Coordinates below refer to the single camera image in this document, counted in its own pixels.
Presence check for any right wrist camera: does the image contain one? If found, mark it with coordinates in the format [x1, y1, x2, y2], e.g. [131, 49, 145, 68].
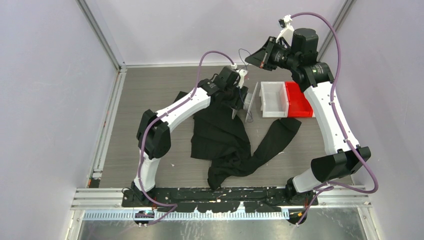
[276, 14, 295, 43]

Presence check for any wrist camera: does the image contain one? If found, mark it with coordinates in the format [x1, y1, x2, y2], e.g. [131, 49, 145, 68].
[230, 63, 248, 89]
[276, 14, 295, 43]

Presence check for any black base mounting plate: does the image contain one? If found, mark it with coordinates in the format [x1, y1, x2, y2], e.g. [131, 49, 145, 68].
[121, 186, 315, 213]

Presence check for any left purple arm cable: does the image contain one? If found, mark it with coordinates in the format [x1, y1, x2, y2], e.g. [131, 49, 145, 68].
[136, 50, 238, 227]

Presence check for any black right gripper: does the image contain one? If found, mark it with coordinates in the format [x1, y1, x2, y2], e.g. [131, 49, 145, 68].
[245, 36, 299, 71]

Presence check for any aluminium frame rail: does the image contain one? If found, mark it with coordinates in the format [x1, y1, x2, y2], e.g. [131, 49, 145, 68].
[71, 188, 372, 225]

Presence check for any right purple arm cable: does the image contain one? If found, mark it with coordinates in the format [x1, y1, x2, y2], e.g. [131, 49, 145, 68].
[288, 12, 380, 227]

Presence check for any red plastic bin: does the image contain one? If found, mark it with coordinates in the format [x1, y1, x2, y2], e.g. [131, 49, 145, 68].
[285, 81, 315, 118]

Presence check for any thin purple wire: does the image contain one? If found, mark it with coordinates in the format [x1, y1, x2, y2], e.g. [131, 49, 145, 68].
[237, 48, 255, 123]

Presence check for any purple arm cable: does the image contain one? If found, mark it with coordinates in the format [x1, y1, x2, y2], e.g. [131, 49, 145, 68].
[136, 50, 238, 227]
[288, 12, 380, 227]

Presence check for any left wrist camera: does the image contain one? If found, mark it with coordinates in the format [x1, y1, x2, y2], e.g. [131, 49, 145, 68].
[230, 63, 248, 89]

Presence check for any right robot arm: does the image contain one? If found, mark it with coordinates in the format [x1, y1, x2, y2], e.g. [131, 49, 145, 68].
[245, 28, 371, 205]

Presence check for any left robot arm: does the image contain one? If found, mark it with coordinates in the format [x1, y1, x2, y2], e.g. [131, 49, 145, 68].
[130, 64, 248, 207]

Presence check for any white perforated cable spool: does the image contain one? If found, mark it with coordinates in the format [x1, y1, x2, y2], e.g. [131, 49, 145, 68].
[232, 82, 259, 123]

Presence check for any black cloth garment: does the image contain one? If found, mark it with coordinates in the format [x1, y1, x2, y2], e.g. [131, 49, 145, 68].
[190, 102, 302, 190]

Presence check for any white plastic bin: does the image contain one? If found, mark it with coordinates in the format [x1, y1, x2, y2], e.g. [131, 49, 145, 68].
[259, 81, 289, 118]

